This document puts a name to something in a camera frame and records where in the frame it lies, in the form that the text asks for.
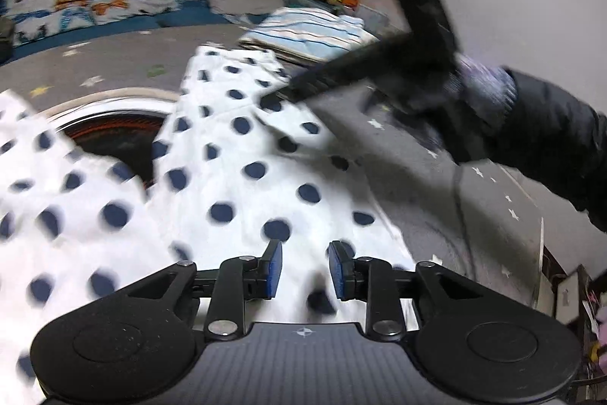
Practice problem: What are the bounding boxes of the round white-rimmed dark tub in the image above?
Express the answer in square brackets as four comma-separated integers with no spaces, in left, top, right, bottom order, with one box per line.
[46,86,175,193]

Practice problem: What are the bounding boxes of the black cable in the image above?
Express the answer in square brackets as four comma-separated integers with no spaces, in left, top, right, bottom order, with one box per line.
[450,163,478,277]

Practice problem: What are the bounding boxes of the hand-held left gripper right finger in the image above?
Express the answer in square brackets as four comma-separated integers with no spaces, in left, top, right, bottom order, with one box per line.
[327,239,475,338]

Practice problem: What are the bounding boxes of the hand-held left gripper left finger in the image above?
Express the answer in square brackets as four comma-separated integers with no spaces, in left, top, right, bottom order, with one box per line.
[128,239,284,338]

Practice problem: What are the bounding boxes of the white navy-dotted pants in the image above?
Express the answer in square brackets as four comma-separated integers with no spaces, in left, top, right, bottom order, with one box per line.
[0,44,414,405]

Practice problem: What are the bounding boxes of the person's right forearm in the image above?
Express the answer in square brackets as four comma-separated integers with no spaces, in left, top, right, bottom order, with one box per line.
[446,54,607,236]

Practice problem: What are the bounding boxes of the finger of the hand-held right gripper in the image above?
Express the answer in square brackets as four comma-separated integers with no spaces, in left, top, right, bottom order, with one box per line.
[260,43,386,112]

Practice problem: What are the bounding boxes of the blue striped folded blanket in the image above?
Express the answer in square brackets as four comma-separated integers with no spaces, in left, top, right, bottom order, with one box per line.
[238,5,381,65]

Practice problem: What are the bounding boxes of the dark wooden furniture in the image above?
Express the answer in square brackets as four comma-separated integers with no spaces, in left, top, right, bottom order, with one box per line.
[541,244,607,387]

